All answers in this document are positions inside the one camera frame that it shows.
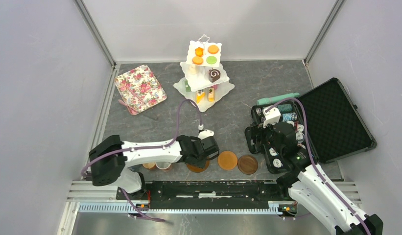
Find chocolate swirl roll cake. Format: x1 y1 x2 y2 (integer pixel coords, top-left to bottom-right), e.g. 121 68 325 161
208 69 221 83

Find white three-tier dessert stand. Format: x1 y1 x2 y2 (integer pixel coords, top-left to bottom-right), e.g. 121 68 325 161
173 34 235 112

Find cream round pastry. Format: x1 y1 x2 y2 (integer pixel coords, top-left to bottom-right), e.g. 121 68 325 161
188 65 198 75

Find teal cylindrical handle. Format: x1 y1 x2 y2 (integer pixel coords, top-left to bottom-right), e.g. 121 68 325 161
256 93 300 105

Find green round macaron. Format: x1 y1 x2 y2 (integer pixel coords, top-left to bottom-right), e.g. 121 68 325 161
206 56 217 65

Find orange yellow cake piece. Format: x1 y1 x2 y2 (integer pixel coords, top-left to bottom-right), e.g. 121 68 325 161
208 88 215 102

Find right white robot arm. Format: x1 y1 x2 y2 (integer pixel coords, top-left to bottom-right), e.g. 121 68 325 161
245 122 383 235

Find orange mug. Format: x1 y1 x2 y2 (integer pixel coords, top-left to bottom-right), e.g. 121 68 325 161
142 163 157 170

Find orange round macaron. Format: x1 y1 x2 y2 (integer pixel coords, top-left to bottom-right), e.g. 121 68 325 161
208 45 219 54
192 56 204 65

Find light blue chip stack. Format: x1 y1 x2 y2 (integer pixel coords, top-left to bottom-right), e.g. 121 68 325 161
282 112 298 122

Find black open carrying case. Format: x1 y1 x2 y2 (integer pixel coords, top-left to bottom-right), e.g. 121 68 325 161
249 78 377 174

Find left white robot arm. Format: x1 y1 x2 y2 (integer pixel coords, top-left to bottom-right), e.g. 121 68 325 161
85 131 219 200

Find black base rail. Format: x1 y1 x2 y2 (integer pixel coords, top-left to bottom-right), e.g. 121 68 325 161
116 180 298 211

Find floral rectangular tray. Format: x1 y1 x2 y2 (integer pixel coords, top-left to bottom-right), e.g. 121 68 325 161
114 65 167 105

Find green chip stack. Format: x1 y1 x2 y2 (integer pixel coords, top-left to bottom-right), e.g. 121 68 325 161
277 104 293 114

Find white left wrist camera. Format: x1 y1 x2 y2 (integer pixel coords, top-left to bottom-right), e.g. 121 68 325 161
197 124 214 140

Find yellow cake slice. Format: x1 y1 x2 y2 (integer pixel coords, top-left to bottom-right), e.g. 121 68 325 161
196 90 205 103

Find white mug pink handle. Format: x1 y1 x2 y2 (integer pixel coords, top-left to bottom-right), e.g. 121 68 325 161
155 162 172 171

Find orange star pastry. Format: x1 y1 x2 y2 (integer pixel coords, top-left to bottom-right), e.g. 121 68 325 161
194 47 204 57

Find light orange wooden coaster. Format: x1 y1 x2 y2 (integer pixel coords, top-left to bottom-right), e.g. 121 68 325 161
217 151 238 170

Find pink-tipped metal tongs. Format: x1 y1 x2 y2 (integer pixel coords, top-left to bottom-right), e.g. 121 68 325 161
118 89 157 116

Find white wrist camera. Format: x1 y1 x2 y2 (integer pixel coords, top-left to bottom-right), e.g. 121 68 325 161
197 124 214 140
262 106 281 128

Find green square cake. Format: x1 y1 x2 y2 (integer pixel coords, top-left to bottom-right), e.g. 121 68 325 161
184 80 191 93

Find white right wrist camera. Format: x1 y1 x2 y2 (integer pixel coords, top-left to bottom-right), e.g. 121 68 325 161
262 106 281 128

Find dark brown wooden coaster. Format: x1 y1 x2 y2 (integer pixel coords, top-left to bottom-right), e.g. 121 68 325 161
237 155 259 175

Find large brown wooden saucer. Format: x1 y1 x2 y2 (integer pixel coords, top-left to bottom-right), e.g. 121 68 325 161
186 161 210 173

